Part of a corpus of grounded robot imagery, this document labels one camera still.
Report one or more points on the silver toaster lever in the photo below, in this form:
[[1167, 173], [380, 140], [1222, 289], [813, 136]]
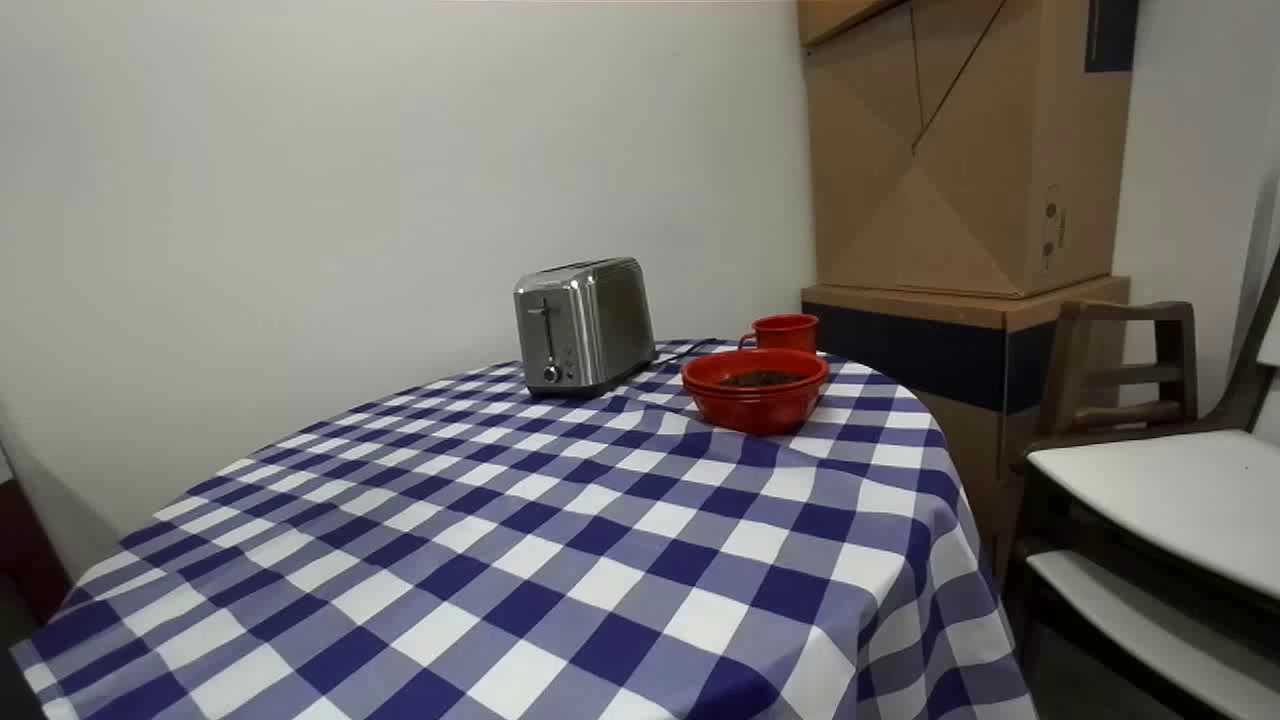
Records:
[[539, 310]]

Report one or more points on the stainless steel two-slot toaster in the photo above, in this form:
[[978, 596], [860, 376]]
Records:
[[603, 327]]

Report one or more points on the dark coffee beans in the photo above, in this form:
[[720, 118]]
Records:
[[756, 376]]

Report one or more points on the red plastic bowl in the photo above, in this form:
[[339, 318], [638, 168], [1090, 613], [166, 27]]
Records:
[[755, 402]]

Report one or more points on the red plastic mug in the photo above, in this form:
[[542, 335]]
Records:
[[785, 335]]

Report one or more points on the blue white checkered tablecloth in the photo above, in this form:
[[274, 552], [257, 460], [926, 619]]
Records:
[[561, 561]]

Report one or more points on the cardboard box with black band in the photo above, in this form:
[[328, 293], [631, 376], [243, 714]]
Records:
[[933, 353]]

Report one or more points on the tall brown cardboard box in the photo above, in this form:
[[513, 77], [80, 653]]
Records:
[[962, 146]]

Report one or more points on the dark red furniture edge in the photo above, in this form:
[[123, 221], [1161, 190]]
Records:
[[31, 547]]

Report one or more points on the dark panel on wall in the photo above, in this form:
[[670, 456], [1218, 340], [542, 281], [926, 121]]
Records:
[[1111, 34]]

